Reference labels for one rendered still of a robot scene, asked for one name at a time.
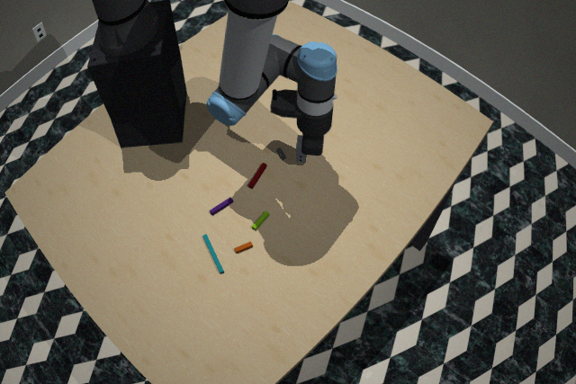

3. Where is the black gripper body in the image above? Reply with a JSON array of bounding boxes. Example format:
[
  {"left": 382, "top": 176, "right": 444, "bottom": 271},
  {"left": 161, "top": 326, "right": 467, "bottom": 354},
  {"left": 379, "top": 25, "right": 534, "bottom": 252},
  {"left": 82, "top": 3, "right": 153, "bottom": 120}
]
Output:
[{"left": 271, "top": 89, "right": 338, "bottom": 156}]

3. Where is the orange rod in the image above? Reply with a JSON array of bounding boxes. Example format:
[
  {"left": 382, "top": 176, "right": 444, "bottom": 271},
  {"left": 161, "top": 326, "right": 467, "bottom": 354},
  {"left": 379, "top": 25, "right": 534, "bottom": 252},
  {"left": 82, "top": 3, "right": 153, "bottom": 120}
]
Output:
[{"left": 234, "top": 242, "right": 253, "bottom": 254}]

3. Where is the grey rod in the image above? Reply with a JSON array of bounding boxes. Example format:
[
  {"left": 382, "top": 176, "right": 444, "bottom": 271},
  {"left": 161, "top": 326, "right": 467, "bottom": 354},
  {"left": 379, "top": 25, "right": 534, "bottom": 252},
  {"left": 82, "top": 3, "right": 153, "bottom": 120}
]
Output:
[{"left": 276, "top": 147, "right": 286, "bottom": 160}]

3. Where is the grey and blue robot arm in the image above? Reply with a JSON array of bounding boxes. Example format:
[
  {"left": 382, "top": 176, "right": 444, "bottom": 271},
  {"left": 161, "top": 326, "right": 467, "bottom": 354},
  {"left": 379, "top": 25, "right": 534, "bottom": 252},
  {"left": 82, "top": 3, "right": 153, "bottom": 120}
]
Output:
[{"left": 92, "top": 0, "right": 338, "bottom": 126}]

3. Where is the turquoise rod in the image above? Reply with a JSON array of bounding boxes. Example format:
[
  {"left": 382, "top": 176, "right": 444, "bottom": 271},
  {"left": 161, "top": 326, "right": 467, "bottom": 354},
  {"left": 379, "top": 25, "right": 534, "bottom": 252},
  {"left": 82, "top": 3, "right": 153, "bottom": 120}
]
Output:
[{"left": 203, "top": 234, "right": 224, "bottom": 274}]

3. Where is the lime green rod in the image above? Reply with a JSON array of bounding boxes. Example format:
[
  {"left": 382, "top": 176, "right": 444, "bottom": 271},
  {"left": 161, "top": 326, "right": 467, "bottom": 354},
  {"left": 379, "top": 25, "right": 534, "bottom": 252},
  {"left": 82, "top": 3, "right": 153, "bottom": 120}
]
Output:
[{"left": 252, "top": 211, "right": 269, "bottom": 230}]

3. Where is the dark red rod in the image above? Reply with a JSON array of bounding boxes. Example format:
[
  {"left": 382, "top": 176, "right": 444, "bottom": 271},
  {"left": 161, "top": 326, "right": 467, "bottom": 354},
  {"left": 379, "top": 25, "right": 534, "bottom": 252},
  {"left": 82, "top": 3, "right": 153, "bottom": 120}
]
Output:
[{"left": 248, "top": 163, "right": 266, "bottom": 189}]

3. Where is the purple rod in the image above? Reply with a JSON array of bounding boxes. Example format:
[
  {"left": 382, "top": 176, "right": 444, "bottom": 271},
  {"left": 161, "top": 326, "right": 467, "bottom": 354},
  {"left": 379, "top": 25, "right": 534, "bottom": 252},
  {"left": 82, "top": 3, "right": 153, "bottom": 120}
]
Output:
[{"left": 210, "top": 197, "right": 233, "bottom": 215}]

